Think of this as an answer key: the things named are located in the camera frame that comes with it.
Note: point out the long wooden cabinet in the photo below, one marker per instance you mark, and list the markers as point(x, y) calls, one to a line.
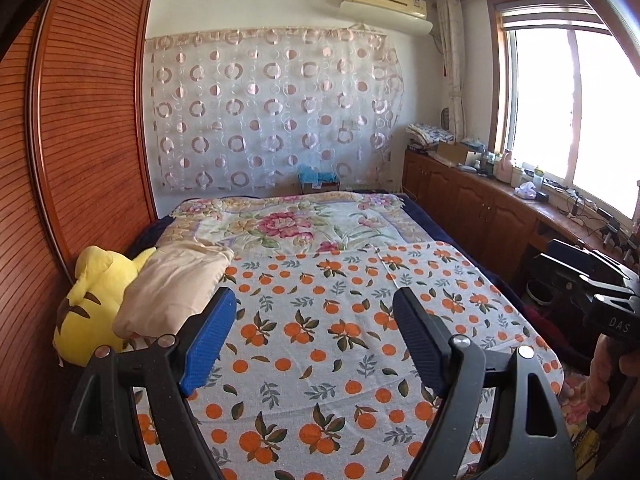
point(499, 230)

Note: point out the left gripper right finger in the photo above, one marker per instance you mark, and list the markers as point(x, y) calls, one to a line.
point(527, 437)

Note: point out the circle pattern sheer curtain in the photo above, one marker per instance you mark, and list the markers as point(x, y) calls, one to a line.
point(244, 110)

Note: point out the folded cloth stack on cabinet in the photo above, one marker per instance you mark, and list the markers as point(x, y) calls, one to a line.
point(426, 136)

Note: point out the white tied window curtain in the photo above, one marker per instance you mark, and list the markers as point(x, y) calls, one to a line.
point(451, 31)

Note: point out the orange print bed blanket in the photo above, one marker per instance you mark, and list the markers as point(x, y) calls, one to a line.
point(315, 381)

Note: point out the beige printed t-shirt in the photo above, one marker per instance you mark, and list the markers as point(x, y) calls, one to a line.
point(176, 282)

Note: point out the floral pink bed blanket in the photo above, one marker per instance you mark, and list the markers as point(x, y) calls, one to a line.
point(298, 224)

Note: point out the blue object behind bed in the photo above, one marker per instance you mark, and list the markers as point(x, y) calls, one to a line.
point(311, 180)

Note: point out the wooden slatted wardrobe door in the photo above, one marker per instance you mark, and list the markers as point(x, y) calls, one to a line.
point(73, 174)

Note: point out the person's right hand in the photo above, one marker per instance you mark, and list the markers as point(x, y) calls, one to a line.
point(601, 369)

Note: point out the wall air conditioner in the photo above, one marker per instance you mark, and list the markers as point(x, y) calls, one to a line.
point(406, 16)

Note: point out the yellow Pikachu plush toy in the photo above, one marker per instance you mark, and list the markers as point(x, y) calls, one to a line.
point(85, 316)

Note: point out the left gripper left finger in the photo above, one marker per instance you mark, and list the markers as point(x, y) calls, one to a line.
point(101, 437)

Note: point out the cardboard box on cabinet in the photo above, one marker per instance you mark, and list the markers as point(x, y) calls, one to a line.
point(456, 153)

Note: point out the window with wooden frame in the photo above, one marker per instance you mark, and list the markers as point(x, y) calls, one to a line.
point(566, 99)

